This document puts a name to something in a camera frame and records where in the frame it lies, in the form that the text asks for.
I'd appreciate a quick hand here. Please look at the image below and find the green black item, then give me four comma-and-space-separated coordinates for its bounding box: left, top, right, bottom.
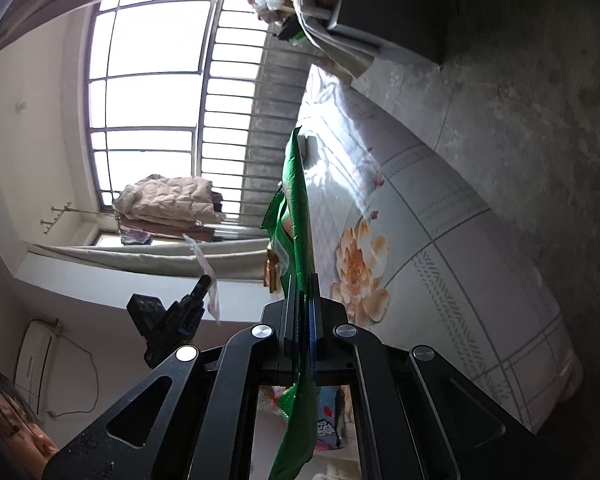
277, 17, 307, 44

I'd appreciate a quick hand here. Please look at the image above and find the pink quilted duvet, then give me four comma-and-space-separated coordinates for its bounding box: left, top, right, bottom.
112, 174, 227, 234

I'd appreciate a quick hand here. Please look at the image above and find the clear plastic wrapper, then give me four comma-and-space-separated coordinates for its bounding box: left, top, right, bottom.
182, 233, 222, 322

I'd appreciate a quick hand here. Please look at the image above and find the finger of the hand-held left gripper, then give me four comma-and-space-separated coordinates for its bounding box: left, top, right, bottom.
192, 274, 214, 309

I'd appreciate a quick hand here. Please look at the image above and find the grey hanging cloth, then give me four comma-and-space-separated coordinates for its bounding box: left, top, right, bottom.
289, 0, 377, 84

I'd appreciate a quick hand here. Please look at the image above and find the dark cabinet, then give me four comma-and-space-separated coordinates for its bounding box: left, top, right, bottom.
329, 0, 452, 65

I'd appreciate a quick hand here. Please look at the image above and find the white air conditioner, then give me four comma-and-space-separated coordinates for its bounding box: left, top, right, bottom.
14, 320, 62, 414

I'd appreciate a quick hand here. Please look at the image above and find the wall cable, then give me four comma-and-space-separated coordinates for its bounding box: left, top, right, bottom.
44, 317, 102, 419

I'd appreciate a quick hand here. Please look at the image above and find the large green snack bag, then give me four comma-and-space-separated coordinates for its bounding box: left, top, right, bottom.
260, 127, 322, 480

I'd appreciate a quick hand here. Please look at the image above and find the barred window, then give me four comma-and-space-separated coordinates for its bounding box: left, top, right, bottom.
85, 0, 314, 227

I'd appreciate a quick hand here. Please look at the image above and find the purple snack packet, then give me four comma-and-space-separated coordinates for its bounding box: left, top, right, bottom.
314, 385, 354, 452

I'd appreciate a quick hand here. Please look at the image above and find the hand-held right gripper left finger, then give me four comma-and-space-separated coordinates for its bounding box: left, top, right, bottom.
42, 279, 302, 480

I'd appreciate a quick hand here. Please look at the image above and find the person's head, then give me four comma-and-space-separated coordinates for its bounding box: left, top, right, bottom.
0, 369, 61, 480

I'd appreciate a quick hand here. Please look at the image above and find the metal wall hook rack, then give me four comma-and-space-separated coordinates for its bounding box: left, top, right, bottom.
40, 202, 74, 237

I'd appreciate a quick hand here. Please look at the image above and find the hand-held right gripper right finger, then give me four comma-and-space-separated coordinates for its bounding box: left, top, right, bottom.
307, 272, 572, 480

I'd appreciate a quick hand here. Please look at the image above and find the floral bed sheet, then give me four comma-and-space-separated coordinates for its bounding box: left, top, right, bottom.
275, 62, 582, 437

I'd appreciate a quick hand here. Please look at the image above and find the orange gold snack packet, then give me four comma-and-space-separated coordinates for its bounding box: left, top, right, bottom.
263, 252, 284, 294

